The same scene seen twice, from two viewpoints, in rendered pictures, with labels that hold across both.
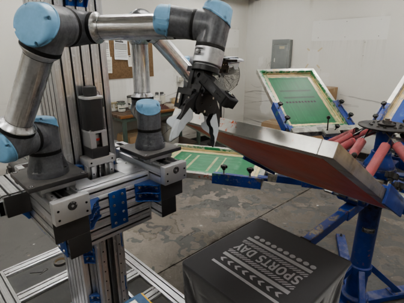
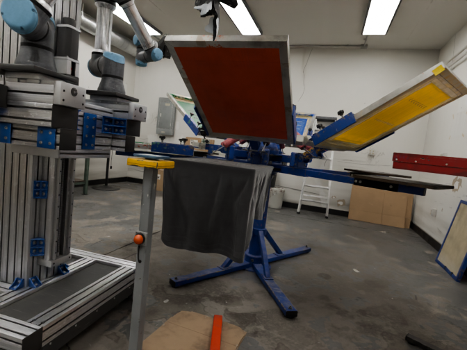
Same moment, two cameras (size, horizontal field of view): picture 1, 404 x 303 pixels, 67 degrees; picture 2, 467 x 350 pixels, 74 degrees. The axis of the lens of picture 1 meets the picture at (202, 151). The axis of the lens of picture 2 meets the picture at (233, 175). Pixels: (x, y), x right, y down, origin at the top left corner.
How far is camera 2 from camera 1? 0.97 m
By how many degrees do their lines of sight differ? 33
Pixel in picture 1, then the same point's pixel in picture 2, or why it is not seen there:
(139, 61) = (106, 21)
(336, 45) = not seen: hidden behind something
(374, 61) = not seen: hidden behind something
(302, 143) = (269, 38)
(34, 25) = not seen: outside the picture
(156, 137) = (120, 84)
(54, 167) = (50, 62)
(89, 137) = (66, 62)
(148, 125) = (116, 71)
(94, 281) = (37, 223)
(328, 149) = (283, 38)
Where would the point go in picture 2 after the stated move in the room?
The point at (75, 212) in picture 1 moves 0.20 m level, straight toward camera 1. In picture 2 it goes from (74, 99) to (103, 100)
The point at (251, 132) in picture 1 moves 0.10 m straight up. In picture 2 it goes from (235, 38) to (238, 14)
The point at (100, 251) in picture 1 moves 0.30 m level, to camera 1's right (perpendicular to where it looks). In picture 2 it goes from (56, 182) to (119, 185)
